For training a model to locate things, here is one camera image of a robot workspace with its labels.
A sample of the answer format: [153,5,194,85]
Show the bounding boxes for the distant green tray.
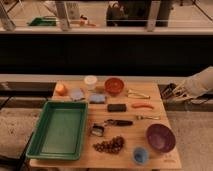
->
[28,17,56,26]

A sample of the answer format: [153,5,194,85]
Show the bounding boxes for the small black metal clip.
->
[90,124,105,137]

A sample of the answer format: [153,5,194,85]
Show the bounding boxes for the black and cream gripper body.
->
[161,83,191,102]

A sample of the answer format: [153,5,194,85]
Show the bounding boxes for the green plastic tray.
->
[26,101,88,161]

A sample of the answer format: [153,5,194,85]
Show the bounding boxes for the red bowl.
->
[104,77,124,95]

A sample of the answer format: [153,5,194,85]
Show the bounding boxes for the orange fruit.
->
[55,83,67,96]

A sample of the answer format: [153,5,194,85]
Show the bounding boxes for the blue cup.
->
[133,147,149,165]

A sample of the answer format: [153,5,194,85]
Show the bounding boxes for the orange carrot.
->
[131,103,154,109]

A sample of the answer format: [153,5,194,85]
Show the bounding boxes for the purple bowl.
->
[146,124,176,153]

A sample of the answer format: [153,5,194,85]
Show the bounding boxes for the wooden folding table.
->
[27,82,182,170]

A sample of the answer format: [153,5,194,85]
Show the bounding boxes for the blue sponge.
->
[89,94,106,104]

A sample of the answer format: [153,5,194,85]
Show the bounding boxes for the black rectangular block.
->
[107,104,127,112]

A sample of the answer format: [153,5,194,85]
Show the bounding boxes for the white cup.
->
[84,75,98,90]

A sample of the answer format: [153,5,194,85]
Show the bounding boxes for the person in dark clothes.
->
[106,0,172,27]

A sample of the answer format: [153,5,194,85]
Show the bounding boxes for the bunch of dark grapes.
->
[93,136,125,154]

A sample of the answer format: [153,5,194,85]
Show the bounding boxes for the metal fork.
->
[136,115,160,120]

